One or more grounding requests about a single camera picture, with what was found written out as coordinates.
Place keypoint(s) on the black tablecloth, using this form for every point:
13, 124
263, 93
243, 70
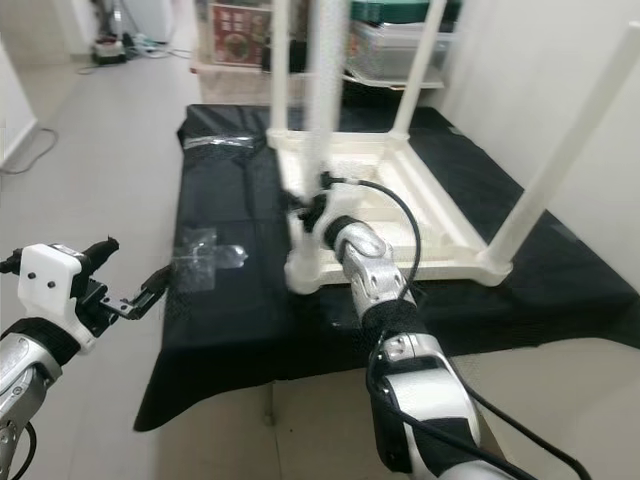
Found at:
240, 340

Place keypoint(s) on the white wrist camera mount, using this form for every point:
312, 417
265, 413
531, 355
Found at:
335, 205
50, 280

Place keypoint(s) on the red printed carton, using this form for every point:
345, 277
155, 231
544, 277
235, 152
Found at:
240, 30

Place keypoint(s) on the green round pot lid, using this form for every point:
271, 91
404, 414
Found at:
400, 8

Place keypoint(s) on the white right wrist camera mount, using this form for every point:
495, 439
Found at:
335, 205

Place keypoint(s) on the clear plastic container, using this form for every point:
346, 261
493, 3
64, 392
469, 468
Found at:
390, 50

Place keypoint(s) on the clear tape strip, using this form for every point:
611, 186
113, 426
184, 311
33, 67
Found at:
215, 142

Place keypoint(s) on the beige cloth covered shelf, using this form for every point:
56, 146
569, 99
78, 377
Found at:
230, 85

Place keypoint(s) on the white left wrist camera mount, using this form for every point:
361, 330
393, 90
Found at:
50, 280

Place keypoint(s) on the white plastic table top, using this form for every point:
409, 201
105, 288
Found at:
420, 220

